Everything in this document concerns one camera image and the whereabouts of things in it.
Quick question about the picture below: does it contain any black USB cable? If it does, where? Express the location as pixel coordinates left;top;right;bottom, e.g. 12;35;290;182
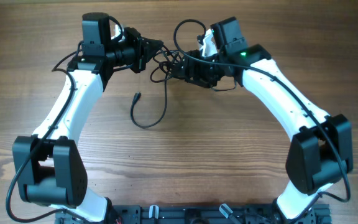
130;45;192;129

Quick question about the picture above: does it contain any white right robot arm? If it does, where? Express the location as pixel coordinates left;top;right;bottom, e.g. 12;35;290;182
171;17;354;223

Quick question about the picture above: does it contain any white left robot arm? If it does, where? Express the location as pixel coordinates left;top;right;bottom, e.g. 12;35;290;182
9;12;163;223

